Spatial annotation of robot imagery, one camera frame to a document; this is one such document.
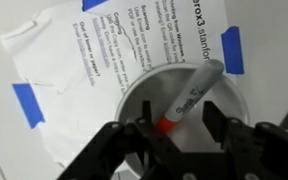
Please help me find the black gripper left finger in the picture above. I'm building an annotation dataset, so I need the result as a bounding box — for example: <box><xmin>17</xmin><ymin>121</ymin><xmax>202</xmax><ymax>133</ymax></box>
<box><xmin>56</xmin><ymin>99</ymin><xmax>186</xmax><ymax>180</ymax></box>

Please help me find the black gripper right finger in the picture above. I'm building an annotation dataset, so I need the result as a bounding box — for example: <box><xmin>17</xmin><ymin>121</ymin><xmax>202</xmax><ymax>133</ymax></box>
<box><xmin>201</xmin><ymin>99</ymin><xmax>288</xmax><ymax>180</ymax></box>

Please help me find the white cup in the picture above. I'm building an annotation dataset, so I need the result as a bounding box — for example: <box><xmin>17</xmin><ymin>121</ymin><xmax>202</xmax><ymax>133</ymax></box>
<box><xmin>114</xmin><ymin>62</ymin><xmax>251</xmax><ymax>180</ymax></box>

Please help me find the grey marker with red end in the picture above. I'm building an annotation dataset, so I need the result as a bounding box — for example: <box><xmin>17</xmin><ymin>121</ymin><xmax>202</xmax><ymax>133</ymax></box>
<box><xmin>155</xmin><ymin>58</ymin><xmax>225</xmax><ymax>135</ymax></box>

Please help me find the printed instruction paper sheet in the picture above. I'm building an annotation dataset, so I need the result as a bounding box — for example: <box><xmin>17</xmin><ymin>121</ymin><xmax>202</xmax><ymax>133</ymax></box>
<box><xmin>0</xmin><ymin>0</ymin><xmax>230</xmax><ymax>172</ymax></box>

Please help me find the blue tape strip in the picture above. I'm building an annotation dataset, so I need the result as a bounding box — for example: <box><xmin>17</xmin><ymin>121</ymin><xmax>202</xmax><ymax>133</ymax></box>
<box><xmin>11</xmin><ymin>82</ymin><xmax>46</xmax><ymax>130</ymax></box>
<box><xmin>220</xmin><ymin>26</ymin><xmax>245</xmax><ymax>75</ymax></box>
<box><xmin>81</xmin><ymin>0</ymin><xmax>109</xmax><ymax>12</ymax></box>

